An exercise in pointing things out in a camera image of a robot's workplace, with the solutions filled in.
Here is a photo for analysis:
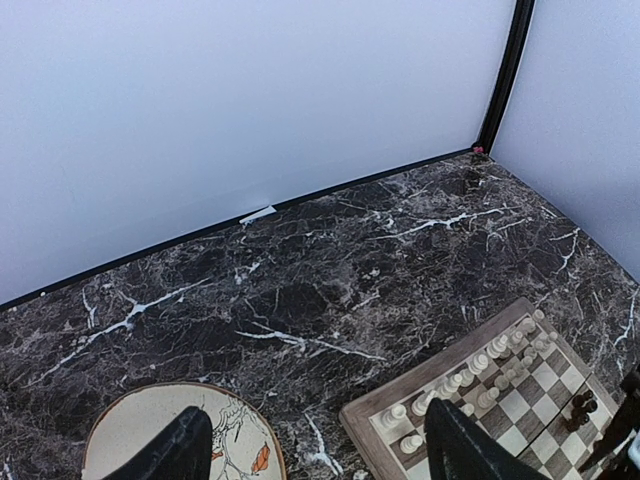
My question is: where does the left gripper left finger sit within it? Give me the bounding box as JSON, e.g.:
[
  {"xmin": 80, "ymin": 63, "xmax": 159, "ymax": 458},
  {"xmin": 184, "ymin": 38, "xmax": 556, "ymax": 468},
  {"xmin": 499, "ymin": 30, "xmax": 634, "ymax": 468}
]
[{"xmin": 106, "ymin": 406, "xmax": 213, "ymax": 480}]

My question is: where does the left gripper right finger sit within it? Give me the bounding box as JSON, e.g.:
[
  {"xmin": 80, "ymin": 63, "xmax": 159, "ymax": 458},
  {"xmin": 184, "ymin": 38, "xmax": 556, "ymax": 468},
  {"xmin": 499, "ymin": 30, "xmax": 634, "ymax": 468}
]
[{"xmin": 424, "ymin": 398, "xmax": 546, "ymax": 480}]

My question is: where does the wooden chess board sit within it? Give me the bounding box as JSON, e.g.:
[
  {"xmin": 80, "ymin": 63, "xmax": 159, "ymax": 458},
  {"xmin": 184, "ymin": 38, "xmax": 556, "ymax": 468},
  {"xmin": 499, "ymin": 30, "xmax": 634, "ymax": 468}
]
[{"xmin": 339, "ymin": 298, "xmax": 618, "ymax": 479}]

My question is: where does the cream decorated ceramic plate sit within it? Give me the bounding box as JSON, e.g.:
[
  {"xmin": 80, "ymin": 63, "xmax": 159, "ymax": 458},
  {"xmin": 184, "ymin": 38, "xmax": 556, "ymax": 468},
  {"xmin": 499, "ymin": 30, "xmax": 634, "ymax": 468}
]
[{"xmin": 82, "ymin": 382, "xmax": 287, "ymax": 479}]

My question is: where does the right black frame post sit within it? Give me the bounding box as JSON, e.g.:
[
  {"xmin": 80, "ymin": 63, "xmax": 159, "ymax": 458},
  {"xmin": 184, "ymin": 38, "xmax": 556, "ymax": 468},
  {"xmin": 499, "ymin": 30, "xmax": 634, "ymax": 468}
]
[{"xmin": 473, "ymin": 0, "xmax": 535, "ymax": 155}]

